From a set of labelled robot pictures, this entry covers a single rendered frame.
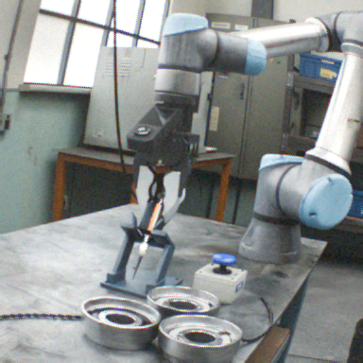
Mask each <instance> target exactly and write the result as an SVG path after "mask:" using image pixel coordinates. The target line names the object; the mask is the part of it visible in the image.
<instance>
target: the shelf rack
mask: <svg viewBox="0 0 363 363"><path fill-rule="evenodd" d="M294 56H295V54H293V55H291V54H290V55H288V56H287V66H286V67H287V70H286V81H285V83H286V86H285V105H284V116H283V122H282V124H283V127H282V132H281V144H280V149H279V155H286V151H287V149H288V148H292V149H297V150H302V151H309V150H311V149H314V148H315V147H316V143H317V141H315V140H313V139H310V137H304V136H296V135H290V132H291V129H292V127H293V126H294V124H293V122H292V124H291V126H289V121H290V111H291V100H292V90H293V97H295V95H296V93H295V91H294V87H299V88H302V89H306V91H307V92H308V93H309V94H311V95H321V96H323V97H330V98H332V96H333V92H334V90H335V87H336V83H335V82H328V81H326V80H319V79H315V78H306V77H304V76H295V75H294V72H293V71H295V72H297V73H299V69H298V68H296V67H295V66H294V60H295V59H294ZM350 162H355V163H359V164H363V151H362V150H358V149H355V147H354V150H353V152H352V156H351V158H350ZM332 229H339V230H342V231H348V232H351V233H352V232H355V233H363V219H362V218H355V217H352V216H345V217H344V218H343V220H342V221H341V222H340V223H339V224H337V225H336V226H334V227H333V228H332Z"/></svg>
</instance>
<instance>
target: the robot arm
mask: <svg viewBox="0 0 363 363"><path fill-rule="evenodd" d="M207 28H208V21H207V19H206V18H203V17H201V16H199V15H196V14H185V13H176V14H170V15H169V16H168V17H167V18H166V22H165V24H164V32H163V34H162V37H163V40H162V46H161V52H160V57H159V59H158V66H157V74H156V75H155V76H154V79H155V87H154V90H155V92H158V94H155V95H154V101H160V102H163V103H161V104H160V103H157V104H156V105H154V106H153V107H152V108H151V109H150V110H149V112H148V113H147V114H146V115H145V116H144V117H143V118H142V119H141V120H140V121H139V122H138V123H137V124H136V125H135V126H134V128H133V129H132V130H131V131H130V132H129V133H128V134H127V149H131V150H135V151H137V152H136V154H135V157H134V160H133V165H132V172H133V178H134V185H135V189H136V193H137V198H138V202H139V206H140V209H141V212H142V214H144V212H145V209H146V207H147V203H150V202H151V200H152V197H153V195H154V194H155V192H156V188H157V182H156V181H157V177H158V175H157V173H156V172H155V170H156V166H155V165H156V164H165V165H166V167H167V169H168V170H170V169H173V167H174V169H173V172H171V173H169V174H168V175H166V176H165V177H164V187H165V197H164V210H163V212H162V219H163V220H164V223H165V225H166V224H167V223H168V222H169V221H170V220H171V219H172V217H173V216H174V215H175V213H176V211H177V209H178V207H179V204H180V203H181V202H182V201H183V199H184V196H185V189H184V187H185V186H186V184H187V183H188V181H189V179H190V175H191V169H192V166H191V165H194V164H197V157H198V151H199V137H200V134H195V133H192V132H191V129H192V123H193V116H194V109H195V105H197V98H195V96H198V95H199V85H200V78H201V73H203V72H232V73H236V74H240V75H242V76H245V75H247V76H258V75H259V74H261V73H262V71H263V69H265V67H266V66H265V65H266V62H267V59H272V58H277V57H282V56H284V55H286V56H288V55H290V54H291V55H293V54H298V53H302V52H308V51H313V50H315V51H316V52H318V53H323V52H324V53H326V52H330V53H331V52H335V53H336V52H339V53H343V55H344V59H343V62H342V65H341V68H340V69H341V70H340V71H339V74H338V78H337V84H336V87H335V90H334V92H333V96H332V99H331V103H330V105H329V109H328V111H327V114H326V117H325V119H324V123H323V125H322V129H321V131H320V136H319V140H318V141H317V143H316V147H315V148H314V149H311V150H309V151H307V152H305V157H304V158H302V157H299V156H289V155H272V154H269V155H266V156H264V157H263V158H262V159H261V163H260V165H261V167H260V169H259V173H260V174H259V180H258V186H257V192H256V199H255V205H254V211H253V217H252V221H251V224H250V226H249V228H248V229H247V231H246V233H245V235H244V237H243V239H242V241H241V244H240V249H239V250H238V253H239V254H240V255H241V256H244V257H246V258H247V259H250V260H252V261H253V260H254V261H257V262H260V263H264V264H265V263H268V264H272V265H276V264H279V265H287V264H293V263H297V262H299V261H300V259H301V256H302V246H301V244H302V241H301V235H300V233H301V229H300V226H301V222H302V223H303V224H305V225H306V226H307V227H308V226H309V227H311V228H316V229H318V230H319V229H321V230H328V229H332V228H333V227H334V226H336V225H337V224H339V223H340V222H341V221H342V220H343V218H344V217H345V216H346V215H347V214H348V212H349V210H350V207H351V204H352V200H353V195H352V194H351V193H352V192H353V191H352V187H351V185H350V184H349V180H350V178H351V170H350V168H349V166H348V163H349V162H350V158H351V156H352V152H353V150H354V145H355V142H356V138H357V136H358V133H359V129H360V128H361V127H360V125H361V124H362V120H363V10H351V11H349V10H348V11H347V10H346V11H339V12H334V13H331V14H330V13H329V14H326V15H323V16H322V15H321V16H318V17H314V18H313V17H311V18H307V19H306V21H305V22H302V23H297V24H296V23H295V24H289V25H287V24H285V25H280V26H269V27H264V28H262V27H260V28H254V29H249V30H242V31H239V32H238V31H236V32H233V33H225V32H221V31H216V30H212V29H207ZM196 143H197V148H196V155H195V158H194V152H195V145H196ZM190 145H193V149H192V157H191V153H189V151H190ZM189 159H191V164H190V162H189ZM174 165H175V166H174Z"/></svg>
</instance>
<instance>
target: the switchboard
mask: <svg viewBox="0 0 363 363"><path fill-rule="evenodd" d="M251 1H252V3H251V17H250V16H236V15H231V14H218V13H206V19H207V21H208V28H207V29H212V30H216V31H221V32H225V33H233V32H236V31H238V32H239V31H242V30H249V29H254V28H260V27H262V28H264V27H269V26H280V25H285V24H287V25H289V22H286V21H277V20H272V19H273V11H274V9H273V7H274V4H273V2H274V0H251ZM265 66H266V67H265V69H263V71H262V73H261V74H259V75H258V76H247V75H245V76H242V75H240V74H236V73H232V72H216V75H215V80H216V81H215V87H214V94H213V100H212V106H211V110H212V112H211V120H210V126H209V132H208V139H207V147H209V148H215V149H217V150H216V152H222V153H228V154H233V155H237V156H235V157H232V163H231V170H230V177H233V178H238V179H239V182H238V188H237V193H236V194H237V195H236V202H235V208H234V214H233V225H234V223H235V222H236V216H237V209H238V203H239V197H240V193H241V192H240V190H241V183H242V181H243V179H244V180H248V181H254V182H258V180H259V174H260V173H259V169H260V167H261V165H260V163H261V159H262V158H263V157H264V156H266V155H269V154H272V155H279V149H280V144H281V132H282V127H283V124H282V122H283V116H284V105H285V86H286V83H285V81H286V70H287V67H286V66H287V56H286V55H284V56H282V57H277V58H272V59H267V62H266V65H265ZM294 91H295V93H296V95H295V97H293V90H292V100H291V111H290V121H289V126H291V124H292V122H293V124H294V126H293V127H292V129H291V132H290V135H296V136H305V126H306V116H307V105H308V103H307V100H308V92H307V91H306V89H302V88H299V87H294ZM286 155H289V156H299V157H303V151H302V150H297V149H292V148H288V149H287V151H286ZM222 166H223V164H214V165H208V166H202V167H196V168H192V169H191V170H197V171H201V172H207V173H212V175H213V176H212V182H211V187H210V196H209V202H208V209H207V216H206V217H207V218H209V217H210V214H211V213H210V211H211V204H212V197H213V191H214V188H215V187H214V183H215V176H216V174H217V175H221V173H222Z"/></svg>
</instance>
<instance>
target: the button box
mask: <svg viewBox="0 0 363 363"><path fill-rule="evenodd" d="M246 277H247V271H246V270H242V269H239V268H237V269H235V268H228V267H226V270H225V271H223V270H220V269H219V266H218V265H214V264H208V265H207V266H205V267H204V268H202V269H200V270H198V271H196V273H195V280H194V285H193V288H196V289H200V290H203V291H208V292H210V293H211V294H213V295H216V296H217V297H218V298H219V299H220V303H225V304H227V305H230V304H231V303H232V302H233V301H234V300H236V299H237V298H239V297H240V296H241V295H242V293H243V289H244V283H245V279H246Z"/></svg>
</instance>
